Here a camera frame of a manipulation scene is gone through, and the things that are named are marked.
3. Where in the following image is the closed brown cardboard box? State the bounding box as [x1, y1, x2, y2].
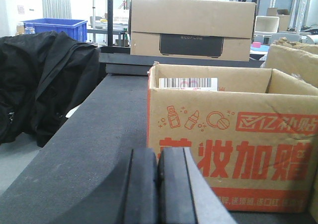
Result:
[129, 0, 256, 61]

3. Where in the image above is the plain brown cardboard box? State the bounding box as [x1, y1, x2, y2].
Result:
[262, 37, 318, 87]

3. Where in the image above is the pink tape roll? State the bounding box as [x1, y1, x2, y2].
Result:
[252, 42, 262, 48]

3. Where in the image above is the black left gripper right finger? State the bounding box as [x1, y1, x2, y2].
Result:
[158, 148, 236, 224]

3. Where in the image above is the black foam table mat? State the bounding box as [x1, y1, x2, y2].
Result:
[0, 74, 318, 224]

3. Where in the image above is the white barcode label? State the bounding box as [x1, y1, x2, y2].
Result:
[159, 77, 218, 91]

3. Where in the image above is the white plastic bin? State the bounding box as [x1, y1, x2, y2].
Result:
[254, 16, 279, 33]

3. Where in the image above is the black jacket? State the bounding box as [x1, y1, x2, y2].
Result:
[0, 31, 104, 147]

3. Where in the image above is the cardboard box with red print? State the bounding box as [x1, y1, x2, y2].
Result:
[147, 64, 318, 213]

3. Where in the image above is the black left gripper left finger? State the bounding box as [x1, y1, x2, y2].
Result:
[52, 148, 158, 224]

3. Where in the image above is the blue plastic crate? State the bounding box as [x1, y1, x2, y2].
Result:
[23, 18, 87, 42]

